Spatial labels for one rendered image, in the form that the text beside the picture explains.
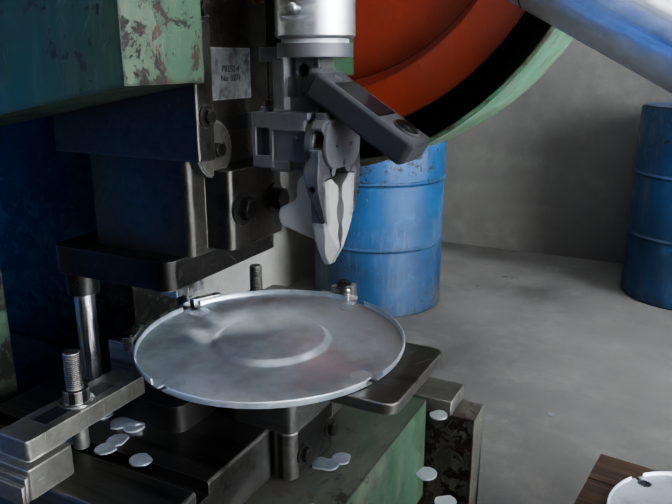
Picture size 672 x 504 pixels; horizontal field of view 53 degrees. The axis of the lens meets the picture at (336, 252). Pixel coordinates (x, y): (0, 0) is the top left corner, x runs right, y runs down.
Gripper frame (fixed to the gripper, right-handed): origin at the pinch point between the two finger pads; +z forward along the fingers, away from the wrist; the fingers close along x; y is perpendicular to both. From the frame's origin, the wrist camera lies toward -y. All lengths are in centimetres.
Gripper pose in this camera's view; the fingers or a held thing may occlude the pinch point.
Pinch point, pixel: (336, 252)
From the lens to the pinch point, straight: 67.8
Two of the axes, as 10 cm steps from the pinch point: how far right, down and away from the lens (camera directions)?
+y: -8.9, -1.2, 4.4
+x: -4.5, 2.4, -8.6
